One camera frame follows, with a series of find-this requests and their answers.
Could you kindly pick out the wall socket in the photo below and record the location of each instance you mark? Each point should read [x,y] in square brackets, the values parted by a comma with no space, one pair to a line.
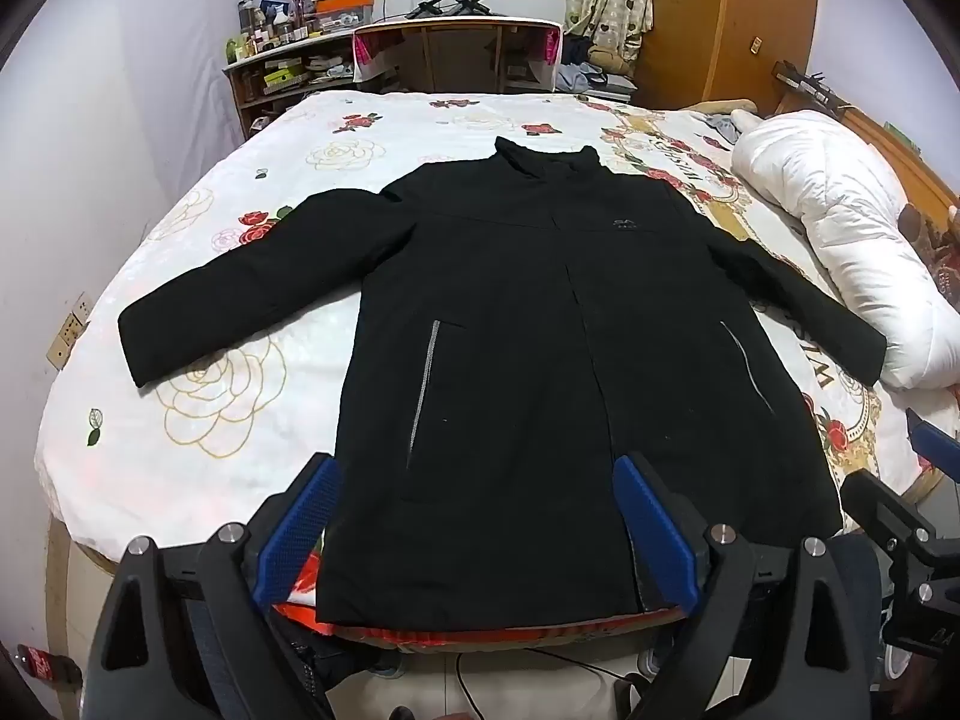
[69,330]

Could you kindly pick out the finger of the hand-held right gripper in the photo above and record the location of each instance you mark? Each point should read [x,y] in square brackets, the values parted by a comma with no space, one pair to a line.
[934,441]

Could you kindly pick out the clothes pile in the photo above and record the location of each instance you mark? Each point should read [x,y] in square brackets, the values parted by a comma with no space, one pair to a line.
[592,64]

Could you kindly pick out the dark bag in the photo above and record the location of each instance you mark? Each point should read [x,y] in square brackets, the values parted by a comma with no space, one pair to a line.
[330,664]

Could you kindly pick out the floral bedsheet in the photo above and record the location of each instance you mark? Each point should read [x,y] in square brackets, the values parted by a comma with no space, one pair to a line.
[247,405]

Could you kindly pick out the black jacket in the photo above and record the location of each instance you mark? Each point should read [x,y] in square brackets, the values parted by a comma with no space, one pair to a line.
[510,315]

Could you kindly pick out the wooden shelf unit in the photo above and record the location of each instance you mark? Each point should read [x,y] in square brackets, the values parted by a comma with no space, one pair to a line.
[300,50]

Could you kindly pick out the brown teddy bear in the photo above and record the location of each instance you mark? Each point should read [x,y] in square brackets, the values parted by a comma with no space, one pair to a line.
[934,240]

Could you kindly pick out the small black rack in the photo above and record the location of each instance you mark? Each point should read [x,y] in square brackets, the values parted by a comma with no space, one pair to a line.
[806,81]

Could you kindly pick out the wooden headboard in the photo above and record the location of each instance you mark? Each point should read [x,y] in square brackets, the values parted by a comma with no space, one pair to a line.
[892,139]

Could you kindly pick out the red can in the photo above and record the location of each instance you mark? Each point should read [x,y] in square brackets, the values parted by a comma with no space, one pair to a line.
[45,664]

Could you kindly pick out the wooden wardrobe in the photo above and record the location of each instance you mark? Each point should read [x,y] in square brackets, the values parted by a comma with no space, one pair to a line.
[712,15]

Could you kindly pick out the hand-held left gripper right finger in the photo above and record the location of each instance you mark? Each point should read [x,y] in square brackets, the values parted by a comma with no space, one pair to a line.
[652,517]

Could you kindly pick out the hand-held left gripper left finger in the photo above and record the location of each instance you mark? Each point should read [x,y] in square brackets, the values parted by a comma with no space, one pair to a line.
[300,517]

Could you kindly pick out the black stand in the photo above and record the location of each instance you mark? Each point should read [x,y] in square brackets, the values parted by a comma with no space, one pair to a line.
[431,9]
[474,4]

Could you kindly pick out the white desk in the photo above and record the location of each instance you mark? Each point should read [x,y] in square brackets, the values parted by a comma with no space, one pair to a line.
[457,20]

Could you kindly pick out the white duvet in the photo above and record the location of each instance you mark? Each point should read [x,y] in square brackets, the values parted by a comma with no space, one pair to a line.
[840,202]

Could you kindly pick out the row of bottles and jars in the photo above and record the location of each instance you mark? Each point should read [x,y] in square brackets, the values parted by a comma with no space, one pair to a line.
[262,34]

